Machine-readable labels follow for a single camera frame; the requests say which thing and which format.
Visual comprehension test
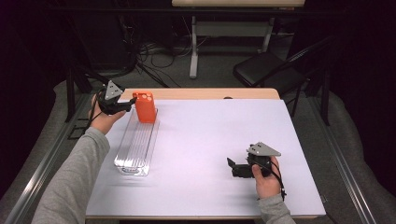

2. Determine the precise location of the white-legged desk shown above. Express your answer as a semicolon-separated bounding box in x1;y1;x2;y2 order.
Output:
171;0;306;79

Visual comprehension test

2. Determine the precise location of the person's right hand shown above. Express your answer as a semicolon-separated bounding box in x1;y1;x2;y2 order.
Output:
251;156;283;200

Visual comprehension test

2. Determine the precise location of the person's left hand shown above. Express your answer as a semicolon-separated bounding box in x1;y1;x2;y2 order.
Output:
89;94;127;135

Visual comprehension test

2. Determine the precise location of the white board sheet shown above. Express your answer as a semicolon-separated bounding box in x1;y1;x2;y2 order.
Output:
85;98;327;217

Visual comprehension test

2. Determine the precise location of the metal floor rail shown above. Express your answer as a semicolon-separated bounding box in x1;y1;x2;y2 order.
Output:
306;96;377;224
4;92;92;224

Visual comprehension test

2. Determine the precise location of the clear plastic packaging box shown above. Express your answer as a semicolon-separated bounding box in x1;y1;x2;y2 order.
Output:
113;106;162;177

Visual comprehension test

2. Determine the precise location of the black folding chair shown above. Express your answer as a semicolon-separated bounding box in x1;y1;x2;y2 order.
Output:
233;35;334;127

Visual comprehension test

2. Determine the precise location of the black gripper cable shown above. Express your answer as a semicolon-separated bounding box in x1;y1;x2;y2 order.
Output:
83;99;106;133
270;161;288;202

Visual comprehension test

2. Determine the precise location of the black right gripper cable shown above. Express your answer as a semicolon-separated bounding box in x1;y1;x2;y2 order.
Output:
270;161;288;202

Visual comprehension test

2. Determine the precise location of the bundle of floor cables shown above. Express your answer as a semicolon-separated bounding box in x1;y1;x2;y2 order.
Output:
122;15;195;89

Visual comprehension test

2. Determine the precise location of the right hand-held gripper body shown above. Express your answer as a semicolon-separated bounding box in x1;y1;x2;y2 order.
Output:
232;142;282;179

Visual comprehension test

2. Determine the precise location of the orange phone case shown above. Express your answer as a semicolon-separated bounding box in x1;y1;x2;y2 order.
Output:
132;91;158;124

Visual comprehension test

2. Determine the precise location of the black metal stand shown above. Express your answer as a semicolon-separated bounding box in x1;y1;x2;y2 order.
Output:
64;60;123;123

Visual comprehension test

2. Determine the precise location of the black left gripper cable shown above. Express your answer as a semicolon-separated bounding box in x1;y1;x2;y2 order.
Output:
83;99;106;133

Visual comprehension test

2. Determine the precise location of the wooden table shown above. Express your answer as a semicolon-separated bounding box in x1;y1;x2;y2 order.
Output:
120;88;281;101

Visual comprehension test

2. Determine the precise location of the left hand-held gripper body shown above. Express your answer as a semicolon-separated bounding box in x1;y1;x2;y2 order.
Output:
96;79;134;117

